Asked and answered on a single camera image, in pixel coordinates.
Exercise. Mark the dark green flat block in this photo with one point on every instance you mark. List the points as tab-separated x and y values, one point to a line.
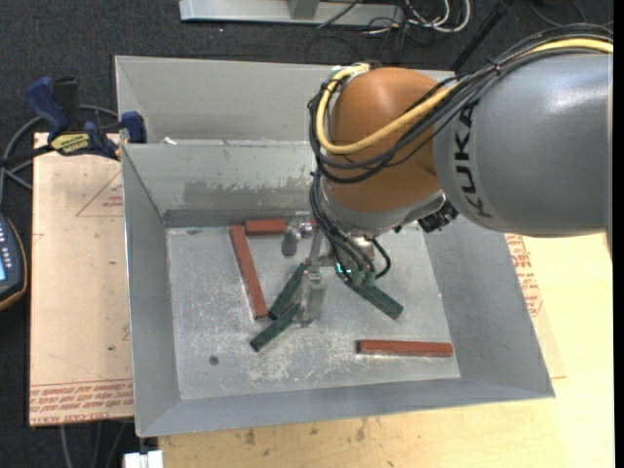
385	302
287	293
273	330

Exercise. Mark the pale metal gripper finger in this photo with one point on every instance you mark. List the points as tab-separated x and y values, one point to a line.
306	300
318	300

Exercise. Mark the red-brown flat block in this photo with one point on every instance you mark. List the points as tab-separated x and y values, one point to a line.
404	348
265	226
247	271

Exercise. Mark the brown cardboard board, red print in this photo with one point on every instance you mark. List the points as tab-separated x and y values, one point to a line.
78	271

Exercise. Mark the grey metal bin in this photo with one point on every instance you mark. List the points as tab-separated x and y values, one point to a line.
219	285

